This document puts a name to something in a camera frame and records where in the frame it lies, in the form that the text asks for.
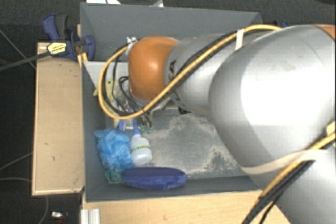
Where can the pale wood board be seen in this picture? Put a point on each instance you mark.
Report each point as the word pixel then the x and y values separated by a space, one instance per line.
pixel 57 126

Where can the green patterned cloth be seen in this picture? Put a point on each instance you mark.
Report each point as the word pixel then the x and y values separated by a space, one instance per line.
pixel 113 177

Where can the grey metal bin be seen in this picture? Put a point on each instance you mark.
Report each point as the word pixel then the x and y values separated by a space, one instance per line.
pixel 183 144

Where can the blue mesh bath sponge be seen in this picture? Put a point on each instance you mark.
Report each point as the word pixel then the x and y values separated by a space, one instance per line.
pixel 114 148

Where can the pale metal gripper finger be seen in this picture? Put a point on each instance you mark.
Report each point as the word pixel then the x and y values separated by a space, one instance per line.
pixel 121 125
pixel 129 125

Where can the white squeeze bottle blue tip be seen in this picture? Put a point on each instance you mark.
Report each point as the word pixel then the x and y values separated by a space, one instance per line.
pixel 141 150

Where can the dark blue fabric pouch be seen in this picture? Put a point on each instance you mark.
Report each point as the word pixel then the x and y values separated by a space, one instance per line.
pixel 153 178

